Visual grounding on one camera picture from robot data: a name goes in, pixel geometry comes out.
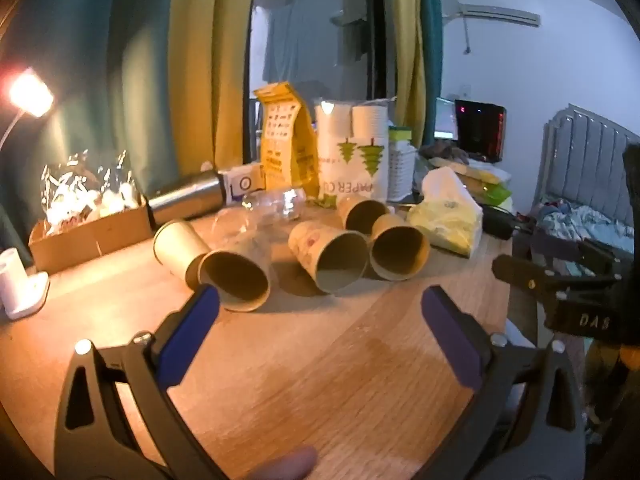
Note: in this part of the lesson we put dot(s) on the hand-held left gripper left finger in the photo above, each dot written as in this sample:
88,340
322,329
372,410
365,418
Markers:
192,327

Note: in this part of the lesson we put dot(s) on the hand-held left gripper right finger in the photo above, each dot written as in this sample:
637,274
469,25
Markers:
450,332

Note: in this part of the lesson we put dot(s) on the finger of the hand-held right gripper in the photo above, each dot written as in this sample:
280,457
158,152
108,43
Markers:
525,274
565,251

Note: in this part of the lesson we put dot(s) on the brown paper cup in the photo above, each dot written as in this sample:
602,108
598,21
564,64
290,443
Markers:
235,280
361,212
397,250

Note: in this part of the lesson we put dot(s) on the patterned paper cup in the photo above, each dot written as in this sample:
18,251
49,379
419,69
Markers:
325,255

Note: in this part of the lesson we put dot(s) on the cream paper cup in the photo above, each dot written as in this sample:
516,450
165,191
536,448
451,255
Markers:
177,247

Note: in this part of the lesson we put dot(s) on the clear plastic cup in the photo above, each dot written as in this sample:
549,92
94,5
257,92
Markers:
265,207

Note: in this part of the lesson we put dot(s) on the paper cup sleeve pack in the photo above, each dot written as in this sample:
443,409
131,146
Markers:
352,150

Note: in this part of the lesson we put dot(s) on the person's left hand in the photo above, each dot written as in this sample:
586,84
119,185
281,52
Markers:
285,465

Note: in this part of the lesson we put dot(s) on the crumpled clothes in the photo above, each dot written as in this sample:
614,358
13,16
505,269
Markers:
585,225

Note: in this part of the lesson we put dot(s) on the yellow plastic bag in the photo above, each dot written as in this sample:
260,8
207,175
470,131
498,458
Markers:
445,215

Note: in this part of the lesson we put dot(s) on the green yellow snack packets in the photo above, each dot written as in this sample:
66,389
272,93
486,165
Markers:
480,180

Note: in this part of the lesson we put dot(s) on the steel thermos bottle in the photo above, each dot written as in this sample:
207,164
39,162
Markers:
187,197

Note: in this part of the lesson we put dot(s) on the cardboard box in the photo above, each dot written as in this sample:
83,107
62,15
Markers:
95,240

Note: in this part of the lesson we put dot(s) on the black device with red light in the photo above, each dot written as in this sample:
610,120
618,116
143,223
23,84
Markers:
480,130

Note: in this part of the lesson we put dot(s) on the small white carton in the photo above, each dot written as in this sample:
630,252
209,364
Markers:
242,182

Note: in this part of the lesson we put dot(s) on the white basket with green lid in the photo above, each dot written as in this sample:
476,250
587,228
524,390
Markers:
401,165

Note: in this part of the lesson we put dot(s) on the crinkled clear plastic bag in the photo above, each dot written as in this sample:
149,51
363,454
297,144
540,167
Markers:
85,185

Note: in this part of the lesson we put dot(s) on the white plastic device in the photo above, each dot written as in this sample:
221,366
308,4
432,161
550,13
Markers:
17,290

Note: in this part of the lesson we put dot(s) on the yellow paper bag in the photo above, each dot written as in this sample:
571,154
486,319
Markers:
285,140

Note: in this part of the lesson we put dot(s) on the teal curtain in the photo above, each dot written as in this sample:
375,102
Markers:
100,70
431,45

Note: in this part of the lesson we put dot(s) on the white air conditioner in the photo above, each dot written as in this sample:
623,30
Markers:
495,12

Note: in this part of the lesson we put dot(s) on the yellow curtain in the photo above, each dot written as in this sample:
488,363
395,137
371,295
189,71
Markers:
406,45
210,60

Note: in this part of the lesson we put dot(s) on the desk lamp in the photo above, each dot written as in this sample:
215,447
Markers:
31,92

